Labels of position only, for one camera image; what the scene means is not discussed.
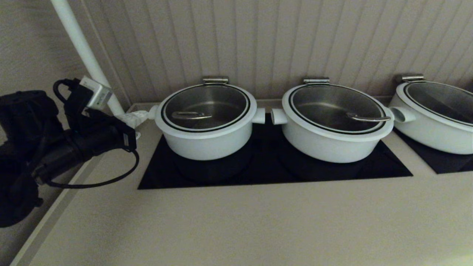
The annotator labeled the white pot with steel insert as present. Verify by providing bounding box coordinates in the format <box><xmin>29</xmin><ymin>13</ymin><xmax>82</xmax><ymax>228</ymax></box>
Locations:
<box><xmin>270</xmin><ymin>107</ymin><xmax>394</xmax><ymax>164</ymax></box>
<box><xmin>388</xmin><ymin>95</ymin><xmax>473</xmax><ymax>155</ymax></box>
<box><xmin>148</xmin><ymin>105</ymin><xmax>266</xmax><ymax>161</ymax></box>

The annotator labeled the white support pole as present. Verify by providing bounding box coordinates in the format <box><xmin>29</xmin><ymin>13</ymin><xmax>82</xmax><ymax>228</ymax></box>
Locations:
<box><xmin>50</xmin><ymin>0</ymin><xmax>142</xmax><ymax>140</ymax></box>

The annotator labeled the wide black glass cooktop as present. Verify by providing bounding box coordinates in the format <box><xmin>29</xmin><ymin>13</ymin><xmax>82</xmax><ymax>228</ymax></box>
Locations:
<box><xmin>137</xmin><ymin>115</ymin><xmax>414</xmax><ymax>190</ymax></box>

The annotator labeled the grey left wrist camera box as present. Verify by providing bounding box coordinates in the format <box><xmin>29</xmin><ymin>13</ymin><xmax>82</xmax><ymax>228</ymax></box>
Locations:
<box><xmin>79</xmin><ymin>76</ymin><xmax>113</xmax><ymax>110</ymax></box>

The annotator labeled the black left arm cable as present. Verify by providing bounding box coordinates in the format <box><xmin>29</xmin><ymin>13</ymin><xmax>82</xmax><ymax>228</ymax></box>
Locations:
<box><xmin>46</xmin><ymin>148</ymin><xmax>140</xmax><ymax>189</ymax></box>

